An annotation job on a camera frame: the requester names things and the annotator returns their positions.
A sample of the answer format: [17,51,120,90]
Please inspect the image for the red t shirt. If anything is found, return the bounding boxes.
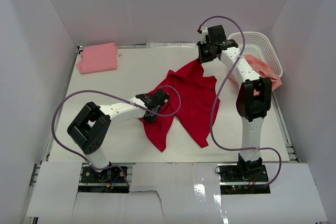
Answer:
[150,59,217,148]

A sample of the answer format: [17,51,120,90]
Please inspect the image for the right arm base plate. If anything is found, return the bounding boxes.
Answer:
[215,165,271,195]

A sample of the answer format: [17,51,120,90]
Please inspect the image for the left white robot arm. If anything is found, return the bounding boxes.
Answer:
[67,89,170,182]

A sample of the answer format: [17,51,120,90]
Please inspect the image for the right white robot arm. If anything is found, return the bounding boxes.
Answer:
[197,25,272,182]

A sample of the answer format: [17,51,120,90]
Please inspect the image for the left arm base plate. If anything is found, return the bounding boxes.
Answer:
[78,166,130,194]

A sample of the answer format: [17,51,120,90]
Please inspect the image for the folded pink t shirt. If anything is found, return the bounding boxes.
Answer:
[76,42,118,74]

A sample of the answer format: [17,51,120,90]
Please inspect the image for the papers at table back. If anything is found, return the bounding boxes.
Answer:
[146,42,197,48]

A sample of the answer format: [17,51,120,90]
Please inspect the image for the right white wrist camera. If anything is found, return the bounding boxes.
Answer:
[197,25,209,44]

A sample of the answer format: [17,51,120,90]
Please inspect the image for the white plastic basket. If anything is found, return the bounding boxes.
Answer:
[243,31,283,78]

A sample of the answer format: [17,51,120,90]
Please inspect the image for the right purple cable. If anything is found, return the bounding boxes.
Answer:
[201,15,282,189]

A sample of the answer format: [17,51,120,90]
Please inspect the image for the salmon t shirt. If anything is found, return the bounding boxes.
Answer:
[229,55,282,91]

